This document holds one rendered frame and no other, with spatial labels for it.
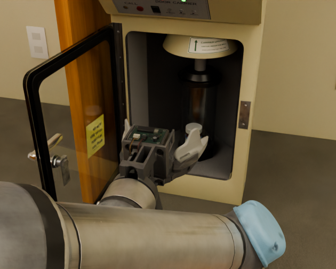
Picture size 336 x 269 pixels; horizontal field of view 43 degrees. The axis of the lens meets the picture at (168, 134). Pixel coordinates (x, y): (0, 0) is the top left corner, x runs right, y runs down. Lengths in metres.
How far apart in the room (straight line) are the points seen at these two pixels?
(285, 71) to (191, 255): 1.05
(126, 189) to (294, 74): 0.90
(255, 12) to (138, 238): 0.58
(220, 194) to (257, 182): 0.14
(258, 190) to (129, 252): 0.87
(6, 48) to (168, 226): 1.38
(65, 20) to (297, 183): 0.73
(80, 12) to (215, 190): 0.53
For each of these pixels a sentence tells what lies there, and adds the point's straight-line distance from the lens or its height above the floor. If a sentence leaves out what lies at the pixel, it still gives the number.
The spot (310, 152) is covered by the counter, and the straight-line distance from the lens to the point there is 1.36.
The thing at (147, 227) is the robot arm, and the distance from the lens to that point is 0.35.
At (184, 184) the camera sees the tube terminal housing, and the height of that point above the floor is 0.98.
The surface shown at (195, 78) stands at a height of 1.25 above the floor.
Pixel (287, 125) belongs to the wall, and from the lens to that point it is 1.46.
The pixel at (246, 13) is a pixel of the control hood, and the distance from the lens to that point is 0.83.
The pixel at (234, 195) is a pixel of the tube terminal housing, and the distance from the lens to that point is 1.10.
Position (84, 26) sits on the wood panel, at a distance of 0.96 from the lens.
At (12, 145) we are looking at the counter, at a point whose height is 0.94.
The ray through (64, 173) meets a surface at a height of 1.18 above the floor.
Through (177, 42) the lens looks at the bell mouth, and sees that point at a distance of 0.96.
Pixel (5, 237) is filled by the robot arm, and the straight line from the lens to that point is 0.24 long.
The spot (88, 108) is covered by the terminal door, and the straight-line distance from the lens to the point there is 0.89.
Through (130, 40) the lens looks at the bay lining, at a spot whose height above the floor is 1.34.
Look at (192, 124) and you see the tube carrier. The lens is 1.07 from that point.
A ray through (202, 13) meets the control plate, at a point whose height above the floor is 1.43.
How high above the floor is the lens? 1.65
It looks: 31 degrees down
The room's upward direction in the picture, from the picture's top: straight up
